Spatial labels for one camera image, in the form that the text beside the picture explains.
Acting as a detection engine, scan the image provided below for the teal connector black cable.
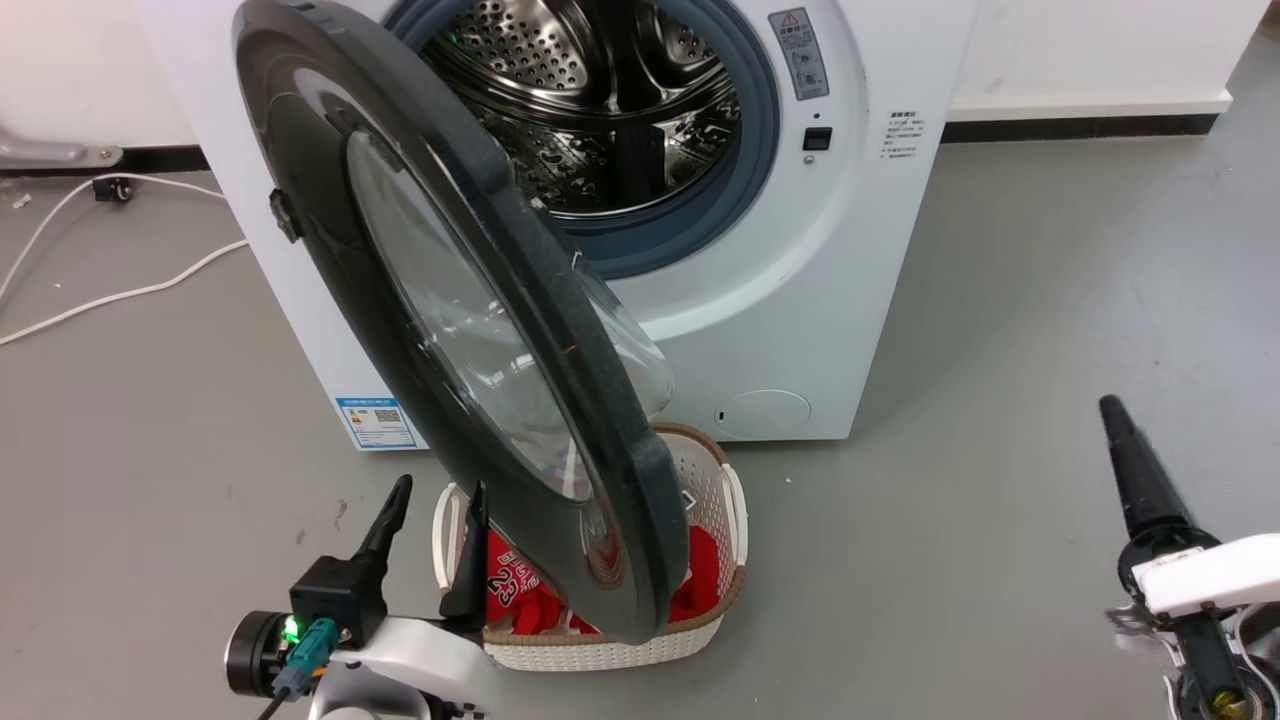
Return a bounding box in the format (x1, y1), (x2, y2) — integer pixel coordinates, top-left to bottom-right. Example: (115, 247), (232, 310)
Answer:
(257, 617), (339, 720)

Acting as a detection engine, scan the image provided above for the round white filter cover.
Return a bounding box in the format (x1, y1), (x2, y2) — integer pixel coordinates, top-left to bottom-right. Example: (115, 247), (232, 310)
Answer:
(714, 389), (812, 439)

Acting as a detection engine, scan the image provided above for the white power cable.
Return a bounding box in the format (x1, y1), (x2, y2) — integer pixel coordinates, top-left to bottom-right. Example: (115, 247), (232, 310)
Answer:
(0, 172), (229, 304)
(0, 238), (250, 347)

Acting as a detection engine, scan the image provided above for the dark grey round washer door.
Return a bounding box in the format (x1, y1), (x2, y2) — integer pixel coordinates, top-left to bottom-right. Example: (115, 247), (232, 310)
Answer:
(232, 0), (691, 646)

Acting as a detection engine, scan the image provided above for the stainless steel washer drum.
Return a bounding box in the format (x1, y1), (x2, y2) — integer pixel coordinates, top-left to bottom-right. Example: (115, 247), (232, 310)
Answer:
(420, 0), (742, 217)

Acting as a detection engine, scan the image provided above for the red basketball jersey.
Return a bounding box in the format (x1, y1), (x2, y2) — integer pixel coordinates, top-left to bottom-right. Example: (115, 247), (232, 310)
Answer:
(485, 524), (722, 637)

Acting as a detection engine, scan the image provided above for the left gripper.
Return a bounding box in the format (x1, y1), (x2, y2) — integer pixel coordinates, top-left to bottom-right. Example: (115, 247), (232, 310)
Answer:
(225, 474), (503, 720)

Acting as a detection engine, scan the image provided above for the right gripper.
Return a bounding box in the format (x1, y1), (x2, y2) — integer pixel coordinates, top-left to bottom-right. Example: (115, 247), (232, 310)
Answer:
(1098, 394), (1280, 720)

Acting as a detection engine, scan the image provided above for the grey warning sticker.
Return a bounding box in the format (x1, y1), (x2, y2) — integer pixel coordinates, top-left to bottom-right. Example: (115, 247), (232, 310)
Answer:
(768, 8), (831, 102)

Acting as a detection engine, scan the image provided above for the white front-load washing machine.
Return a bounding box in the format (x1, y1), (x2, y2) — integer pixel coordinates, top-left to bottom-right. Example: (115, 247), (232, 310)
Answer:
(135, 0), (981, 452)

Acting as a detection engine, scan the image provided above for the blue energy label sticker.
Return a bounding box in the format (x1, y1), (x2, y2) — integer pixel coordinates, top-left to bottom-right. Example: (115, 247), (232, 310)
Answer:
(335, 397), (420, 451)

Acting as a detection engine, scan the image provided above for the grey metal base foot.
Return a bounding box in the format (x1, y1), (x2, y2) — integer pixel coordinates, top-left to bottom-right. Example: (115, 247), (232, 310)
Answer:
(0, 124), (124, 170)

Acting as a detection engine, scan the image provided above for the white woven laundry basket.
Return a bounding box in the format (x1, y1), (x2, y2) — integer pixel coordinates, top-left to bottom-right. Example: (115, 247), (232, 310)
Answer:
(432, 422), (749, 673)

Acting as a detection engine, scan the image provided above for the grey-blue rubber door gasket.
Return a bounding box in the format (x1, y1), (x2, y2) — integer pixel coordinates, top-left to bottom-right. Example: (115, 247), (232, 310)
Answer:
(385, 0), (782, 281)

